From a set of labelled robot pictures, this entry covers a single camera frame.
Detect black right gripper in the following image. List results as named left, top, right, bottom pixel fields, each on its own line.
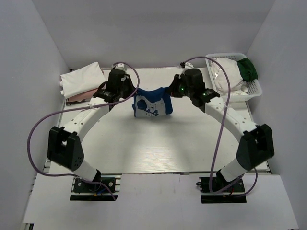
left=166, top=74, right=194, bottom=98

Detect blue t shirt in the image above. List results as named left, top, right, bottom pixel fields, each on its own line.
left=132, top=87, right=173, bottom=118

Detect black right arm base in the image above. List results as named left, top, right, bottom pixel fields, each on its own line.
left=196, top=176, right=247, bottom=204

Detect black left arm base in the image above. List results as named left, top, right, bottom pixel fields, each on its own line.
left=70, top=175, right=121, bottom=201

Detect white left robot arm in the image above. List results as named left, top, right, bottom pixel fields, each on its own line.
left=47, top=68, right=136, bottom=191

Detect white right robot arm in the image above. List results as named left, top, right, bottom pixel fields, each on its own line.
left=167, top=68, right=274, bottom=191

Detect folded white t shirt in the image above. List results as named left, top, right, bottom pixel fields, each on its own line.
left=60, top=62, right=106, bottom=99

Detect folded pink t shirt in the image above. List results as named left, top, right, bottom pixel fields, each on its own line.
left=66, top=89, right=97, bottom=105

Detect white t shirt in basket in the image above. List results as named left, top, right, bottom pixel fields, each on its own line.
left=210, top=57, right=247, bottom=96

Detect dark green t shirt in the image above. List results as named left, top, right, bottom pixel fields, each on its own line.
left=237, top=57, right=258, bottom=82

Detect white plastic basket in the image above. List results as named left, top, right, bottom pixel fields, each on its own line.
left=206, top=53, right=262, bottom=102

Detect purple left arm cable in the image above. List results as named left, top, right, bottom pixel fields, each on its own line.
left=27, top=61, right=141, bottom=201

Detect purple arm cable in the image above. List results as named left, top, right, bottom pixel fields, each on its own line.
left=181, top=56, right=259, bottom=195
left=27, top=61, right=141, bottom=201

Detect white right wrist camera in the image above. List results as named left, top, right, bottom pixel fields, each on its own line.
left=180, top=62, right=194, bottom=72

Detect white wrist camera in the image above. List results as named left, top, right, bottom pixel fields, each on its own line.
left=180, top=62, right=194, bottom=72
left=112, top=63, right=127, bottom=73

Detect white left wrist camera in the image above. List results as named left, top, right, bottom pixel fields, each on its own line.
left=112, top=63, right=127, bottom=73

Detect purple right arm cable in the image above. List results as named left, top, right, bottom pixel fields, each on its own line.
left=181, top=56, right=259, bottom=195

